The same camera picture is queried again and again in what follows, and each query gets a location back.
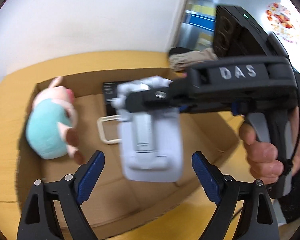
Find white power bank device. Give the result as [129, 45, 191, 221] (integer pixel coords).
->
[111, 76, 183, 183]

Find black charger product box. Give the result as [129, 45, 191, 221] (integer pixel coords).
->
[102, 81, 126, 116]

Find cream clear phone case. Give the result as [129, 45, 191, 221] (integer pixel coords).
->
[97, 115, 121, 145]

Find teal and pink plush toy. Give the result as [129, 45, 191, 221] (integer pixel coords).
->
[25, 76, 84, 165]

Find person's right hand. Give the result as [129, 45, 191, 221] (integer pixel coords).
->
[238, 106, 300, 185]

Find grey folded cloth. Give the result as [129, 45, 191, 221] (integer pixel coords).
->
[168, 47, 218, 72]

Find red festive window sticker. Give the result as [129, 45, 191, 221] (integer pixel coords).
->
[265, 2, 300, 43]

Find brown cardboard box tray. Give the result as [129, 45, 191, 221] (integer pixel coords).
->
[14, 67, 241, 239]

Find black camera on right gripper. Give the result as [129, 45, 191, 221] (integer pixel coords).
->
[212, 4, 289, 58]

